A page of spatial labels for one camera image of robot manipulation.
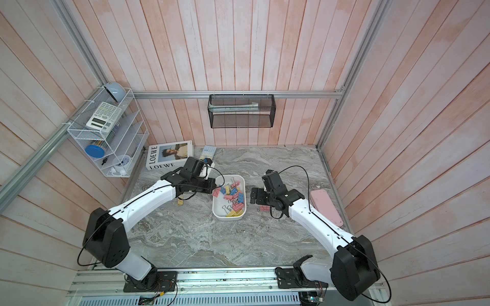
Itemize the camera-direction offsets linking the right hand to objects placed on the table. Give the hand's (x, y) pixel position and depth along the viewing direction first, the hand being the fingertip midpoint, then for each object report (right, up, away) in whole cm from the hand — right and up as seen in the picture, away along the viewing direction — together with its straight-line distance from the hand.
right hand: (259, 194), depth 85 cm
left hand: (-20, +3, 0) cm, 20 cm away
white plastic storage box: (-14, -3, +10) cm, 18 cm away
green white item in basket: (-22, +40, +4) cm, 46 cm away
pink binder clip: (+4, -8, +8) cm, 12 cm away
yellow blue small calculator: (-29, +21, +33) cm, 49 cm away
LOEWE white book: (-53, +18, +26) cm, 62 cm away
